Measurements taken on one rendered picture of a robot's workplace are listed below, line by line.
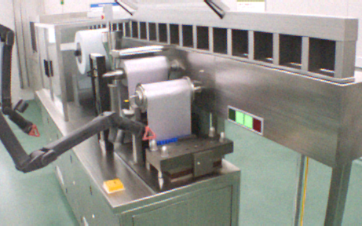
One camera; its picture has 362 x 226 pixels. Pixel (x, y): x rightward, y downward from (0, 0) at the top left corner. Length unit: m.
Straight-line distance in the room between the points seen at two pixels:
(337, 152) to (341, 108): 0.16
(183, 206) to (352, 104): 0.89
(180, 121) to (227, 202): 0.47
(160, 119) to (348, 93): 0.92
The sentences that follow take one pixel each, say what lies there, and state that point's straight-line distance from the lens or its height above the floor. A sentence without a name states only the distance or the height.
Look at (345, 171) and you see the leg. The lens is 1.54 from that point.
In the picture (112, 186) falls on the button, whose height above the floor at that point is 0.92.
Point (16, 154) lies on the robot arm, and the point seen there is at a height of 1.19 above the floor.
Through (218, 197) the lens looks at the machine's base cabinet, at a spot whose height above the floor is 0.78.
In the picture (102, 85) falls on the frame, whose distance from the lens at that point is 2.00.
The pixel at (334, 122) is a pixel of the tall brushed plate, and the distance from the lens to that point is 1.28.
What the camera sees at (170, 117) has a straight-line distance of 1.81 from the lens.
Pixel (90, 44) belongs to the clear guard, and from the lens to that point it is 2.68.
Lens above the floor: 1.70
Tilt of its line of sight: 18 degrees down
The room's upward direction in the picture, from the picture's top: 2 degrees counter-clockwise
